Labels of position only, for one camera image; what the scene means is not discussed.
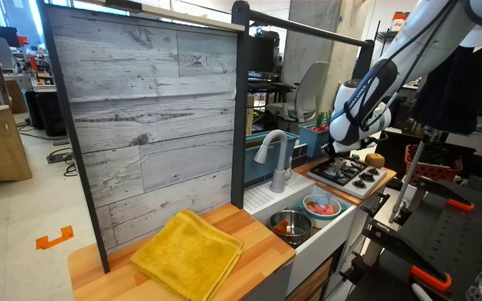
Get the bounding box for red plastic basket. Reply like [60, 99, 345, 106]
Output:
[404, 143, 464, 185]

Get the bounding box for toy stove burner top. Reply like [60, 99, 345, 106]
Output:
[307, 156, 388, 200]

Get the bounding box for metal pot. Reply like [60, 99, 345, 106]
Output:
[268, 209, 313, 246]

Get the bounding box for black and orange clamp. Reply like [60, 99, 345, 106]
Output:
[416, 175, 476, 212]
[361, 219, 453, 293]

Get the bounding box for black hanging cloth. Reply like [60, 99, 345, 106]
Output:
[409, 35, 482, 136]

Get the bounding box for grey toy tap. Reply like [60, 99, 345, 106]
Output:
[253, 129, 293, 194]

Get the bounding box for black cable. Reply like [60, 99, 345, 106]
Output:
[63, 157, 79, 177]

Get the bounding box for white office chair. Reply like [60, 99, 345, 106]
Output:
[265, 61, 330, 124]

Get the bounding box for white and teal bowl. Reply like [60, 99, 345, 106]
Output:
[297, 193, 348, 229]

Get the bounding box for orange toy food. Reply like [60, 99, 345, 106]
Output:
[273, 219, 292, 235]

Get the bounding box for brown round toy food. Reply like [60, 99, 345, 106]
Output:
[365, 153, 386, 169]

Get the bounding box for wooden drawer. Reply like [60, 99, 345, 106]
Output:
[286, 256, 334, 301]

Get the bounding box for power strip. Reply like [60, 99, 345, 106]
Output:
[46, 151, 74, 165]

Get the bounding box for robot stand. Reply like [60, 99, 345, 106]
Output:
[344, 176, 482, 301]

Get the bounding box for black computer cases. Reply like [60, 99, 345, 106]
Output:
[23, 89, 68, 137]

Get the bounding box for toy radishes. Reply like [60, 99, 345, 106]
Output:
[310, 110, 333, 133]

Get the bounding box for yellow towel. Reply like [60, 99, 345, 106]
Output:
[130, 209, 245, 301]

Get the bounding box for black rod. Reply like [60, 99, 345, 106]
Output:
[247, 8, 376, 48]

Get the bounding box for white toy sink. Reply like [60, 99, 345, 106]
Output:
[243, 171, 358, 296]

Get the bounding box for teal storage bin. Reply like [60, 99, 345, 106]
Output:
[244, 130, 300, 185]

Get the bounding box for monitor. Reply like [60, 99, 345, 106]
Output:
[247, 35, 276, 74]

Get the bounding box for toy kitchen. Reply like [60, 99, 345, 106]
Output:
[37, 0, 397, 301]

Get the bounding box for blue storage bin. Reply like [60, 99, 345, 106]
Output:
[298, 122, 332, 159]

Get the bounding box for pink toy food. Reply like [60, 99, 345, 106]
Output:
[307, 201, 336, 216]

